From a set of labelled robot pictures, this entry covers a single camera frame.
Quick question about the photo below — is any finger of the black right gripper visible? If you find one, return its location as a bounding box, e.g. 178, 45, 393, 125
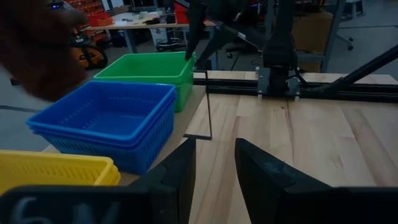
185, 0, 208, 62
195, 27, 233, 68

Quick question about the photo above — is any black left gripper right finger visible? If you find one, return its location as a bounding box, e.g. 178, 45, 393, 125
235, 138, 398, 224

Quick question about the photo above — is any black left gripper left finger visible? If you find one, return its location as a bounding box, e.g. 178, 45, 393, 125
0, 139, 197, 224

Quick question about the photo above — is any yellow plastic slotted basket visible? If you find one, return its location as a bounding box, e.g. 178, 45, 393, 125
0, 149, 114, 195
93, 167, 122, 187

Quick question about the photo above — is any blue plastic slotted basket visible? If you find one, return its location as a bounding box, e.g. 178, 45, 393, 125
46, 102, 175, 175
25, 80, 178, 147
30, 93, 177, 152

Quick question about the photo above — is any green plastic slotted basket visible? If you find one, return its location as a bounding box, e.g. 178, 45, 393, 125
95, 76, 195, 113
93, 51, 197, 86

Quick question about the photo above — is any wooden shelf table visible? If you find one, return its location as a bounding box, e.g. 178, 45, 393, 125
183, 70, 213, 141

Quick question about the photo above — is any beige background work table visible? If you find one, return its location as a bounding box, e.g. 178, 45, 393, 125
82, 11, 218, 54

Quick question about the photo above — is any brown cardboard box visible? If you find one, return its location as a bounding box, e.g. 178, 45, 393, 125
292, 11, 333, 73

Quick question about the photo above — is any red storage bin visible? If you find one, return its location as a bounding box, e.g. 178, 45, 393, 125
88, 11, 113, 27

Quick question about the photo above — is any orange black wheeled machine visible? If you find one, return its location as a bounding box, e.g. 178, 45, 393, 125
70, 29, 109, 70

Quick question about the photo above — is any red storage bin rack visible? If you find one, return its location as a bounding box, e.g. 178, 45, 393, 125
63, 0, 105, 16

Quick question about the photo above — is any person's hand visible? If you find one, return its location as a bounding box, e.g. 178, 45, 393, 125
0, 0, 90, 103

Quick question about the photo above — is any grey table frame leg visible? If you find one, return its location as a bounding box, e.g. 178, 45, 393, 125
320, 0, 348, 73

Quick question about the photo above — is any black frame base rail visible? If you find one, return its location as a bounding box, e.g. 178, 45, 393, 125
192, 77, 398, 104

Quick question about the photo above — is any black diagonal frame strut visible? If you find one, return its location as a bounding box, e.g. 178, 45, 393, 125
310, 44, 398, 94

